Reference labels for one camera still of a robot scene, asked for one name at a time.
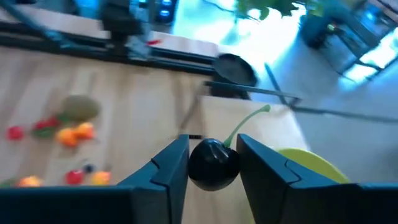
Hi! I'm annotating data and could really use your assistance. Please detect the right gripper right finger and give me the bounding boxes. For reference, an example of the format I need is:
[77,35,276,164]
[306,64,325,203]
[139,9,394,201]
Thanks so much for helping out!
[236,133,360,224]

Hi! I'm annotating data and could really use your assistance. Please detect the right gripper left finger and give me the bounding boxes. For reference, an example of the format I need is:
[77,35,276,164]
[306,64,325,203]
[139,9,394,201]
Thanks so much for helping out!
[117,134,190,224]

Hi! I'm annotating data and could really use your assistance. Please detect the black cherry green stem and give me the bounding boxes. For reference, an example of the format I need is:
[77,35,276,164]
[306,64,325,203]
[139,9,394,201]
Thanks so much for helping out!
[187,104,272,192]

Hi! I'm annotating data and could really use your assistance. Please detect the green plastic colander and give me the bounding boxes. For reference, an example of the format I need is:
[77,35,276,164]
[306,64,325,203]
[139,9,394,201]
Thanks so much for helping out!
[275,147,351,185]

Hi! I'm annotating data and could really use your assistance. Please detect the wooden shelf riser black legs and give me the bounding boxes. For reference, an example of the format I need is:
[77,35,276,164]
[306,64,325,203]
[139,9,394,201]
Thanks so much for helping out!
[178,80,310,224]

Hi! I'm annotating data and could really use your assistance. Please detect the small orange peach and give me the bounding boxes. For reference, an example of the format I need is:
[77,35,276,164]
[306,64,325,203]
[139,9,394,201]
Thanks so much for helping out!
[75,122,96,140]

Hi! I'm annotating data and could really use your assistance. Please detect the red raspberry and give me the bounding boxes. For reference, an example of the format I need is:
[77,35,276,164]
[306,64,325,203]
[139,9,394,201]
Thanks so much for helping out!
[64,169,85,186]

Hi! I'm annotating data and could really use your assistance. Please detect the small peach with stem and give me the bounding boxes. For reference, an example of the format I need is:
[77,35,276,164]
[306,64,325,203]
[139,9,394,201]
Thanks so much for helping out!
[55,127,79,148]

